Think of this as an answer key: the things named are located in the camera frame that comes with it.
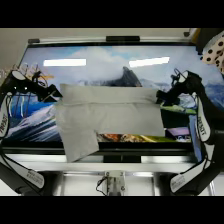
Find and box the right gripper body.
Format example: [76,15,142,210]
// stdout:
[155,87,183,106]

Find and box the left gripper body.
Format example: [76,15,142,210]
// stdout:
[38,83,64,103]

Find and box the grey T-shirt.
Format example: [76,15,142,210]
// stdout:
[54,83,166,164]

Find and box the white black-dotted garment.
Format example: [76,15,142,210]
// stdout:
[199,30,224,75]

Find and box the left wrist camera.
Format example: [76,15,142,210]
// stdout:
[31,70,48,88]

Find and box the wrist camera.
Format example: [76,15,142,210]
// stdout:
[170,67,188,87]
[31,70,48,88]

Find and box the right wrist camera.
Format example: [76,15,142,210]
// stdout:
[170,67,188,87]

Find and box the black cable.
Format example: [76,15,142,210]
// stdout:
[95,176,110,197]

